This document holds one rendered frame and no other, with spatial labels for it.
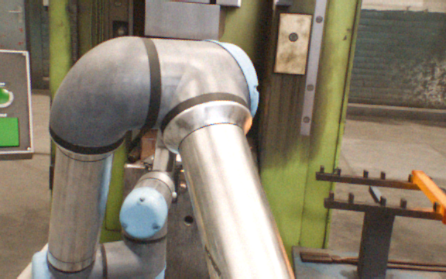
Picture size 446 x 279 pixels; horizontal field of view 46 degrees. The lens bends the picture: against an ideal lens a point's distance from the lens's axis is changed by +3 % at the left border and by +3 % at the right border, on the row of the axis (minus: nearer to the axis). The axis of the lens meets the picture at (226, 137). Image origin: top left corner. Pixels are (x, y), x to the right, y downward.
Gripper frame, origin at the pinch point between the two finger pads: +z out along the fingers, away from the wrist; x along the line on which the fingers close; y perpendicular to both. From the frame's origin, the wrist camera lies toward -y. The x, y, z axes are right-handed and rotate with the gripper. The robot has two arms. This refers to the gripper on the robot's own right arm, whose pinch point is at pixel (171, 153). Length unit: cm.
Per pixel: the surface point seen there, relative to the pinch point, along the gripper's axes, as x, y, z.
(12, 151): -41.1, 5.2, 10.6
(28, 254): -91, 98, 139
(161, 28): -7.6, -27.7, 26.8
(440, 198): 65, 8, 7
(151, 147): -9.5, 6.1, 27.6
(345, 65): 46, -20, 42
